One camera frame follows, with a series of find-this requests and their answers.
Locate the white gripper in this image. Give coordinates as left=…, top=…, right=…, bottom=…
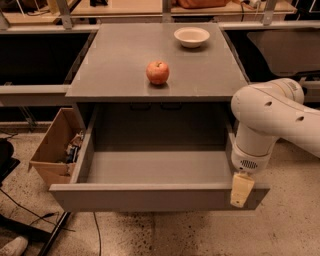
left=230, top=144, right=271, bottom=208

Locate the grey top drawer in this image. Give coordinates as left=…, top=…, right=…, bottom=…
left=49, top=103, right=271, bottom=213

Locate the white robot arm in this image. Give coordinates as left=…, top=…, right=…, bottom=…
left=230, top=78, right=320, bottom=208

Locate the grey drawer cabinet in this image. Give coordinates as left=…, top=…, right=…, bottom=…
left=66, top=23, right=247, bottom=103

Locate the red apple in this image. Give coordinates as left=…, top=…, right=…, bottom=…
left=146, top=61, right=169, bottom=85

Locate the white bowl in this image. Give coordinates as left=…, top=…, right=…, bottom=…
left=174, top=27, right=210, bottom=49

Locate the clutter inside cardboard box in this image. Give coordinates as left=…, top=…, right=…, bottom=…
left=65, top=132, right=84, bottom=163

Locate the black stand leg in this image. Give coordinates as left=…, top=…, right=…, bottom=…
left=37, top=212, right=70, bottom=256

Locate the brown leather bag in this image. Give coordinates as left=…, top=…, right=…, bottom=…
left=172, top=0, right=230, bottom=9

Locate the cardboard box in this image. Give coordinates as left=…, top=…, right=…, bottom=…
left=30, top=108, right=81, bottom=187

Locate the white shoe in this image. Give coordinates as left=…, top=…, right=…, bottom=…
left=0, top=236, right=28, bottom=256

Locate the black chair base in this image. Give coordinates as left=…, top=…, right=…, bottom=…
left=0, top=137, right=51, bottom=243

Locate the black floor cable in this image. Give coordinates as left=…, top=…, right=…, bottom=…
left=93, top=211, right=102, bottom=256

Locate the metal shelf frame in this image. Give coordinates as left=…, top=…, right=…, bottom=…
left=0, top=0, right=320, bottom=107

